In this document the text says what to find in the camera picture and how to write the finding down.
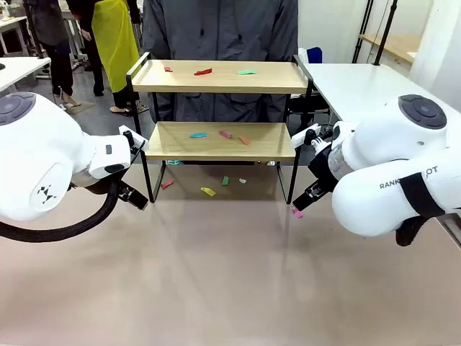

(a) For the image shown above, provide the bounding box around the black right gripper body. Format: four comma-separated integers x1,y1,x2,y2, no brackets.
312,145,340,195

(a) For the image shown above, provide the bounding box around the black office chair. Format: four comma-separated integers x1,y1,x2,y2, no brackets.
287,92,331,125

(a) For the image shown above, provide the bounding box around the large white table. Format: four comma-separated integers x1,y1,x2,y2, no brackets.
301,63,461,125

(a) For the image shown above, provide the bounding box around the beige floor mat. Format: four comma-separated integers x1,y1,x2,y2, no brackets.
60,100,96,115

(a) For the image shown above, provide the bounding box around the black tripod stand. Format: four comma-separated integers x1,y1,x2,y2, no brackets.
352,0,375,65
373,0,399,66

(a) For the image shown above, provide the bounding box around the wooden background desk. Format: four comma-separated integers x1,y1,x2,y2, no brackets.
359,34,422,65

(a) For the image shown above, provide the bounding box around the person in yellow apron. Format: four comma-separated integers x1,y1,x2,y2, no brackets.
66,0,147,118

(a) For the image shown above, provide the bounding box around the white side table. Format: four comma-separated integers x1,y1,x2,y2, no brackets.
0,56,52,93

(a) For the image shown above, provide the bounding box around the person in grey jacket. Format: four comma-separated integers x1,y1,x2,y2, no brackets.
142,0,300,123

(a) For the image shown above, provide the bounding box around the person in dark clothes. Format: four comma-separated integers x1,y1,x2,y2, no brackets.
23,0,84,109

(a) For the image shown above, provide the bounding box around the white background desk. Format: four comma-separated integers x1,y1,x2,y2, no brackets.
0,16,30,57

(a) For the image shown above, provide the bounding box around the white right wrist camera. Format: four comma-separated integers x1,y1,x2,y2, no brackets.
290,123,334,154

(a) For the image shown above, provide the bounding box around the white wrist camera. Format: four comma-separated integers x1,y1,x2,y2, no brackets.
290,123,334,154
118,124,149,155

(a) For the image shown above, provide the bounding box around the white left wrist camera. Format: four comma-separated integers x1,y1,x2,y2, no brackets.
118,124,149,155

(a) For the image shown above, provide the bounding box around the two-tier wooden shelf black frame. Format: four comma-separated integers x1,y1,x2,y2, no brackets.
125,51,314,205

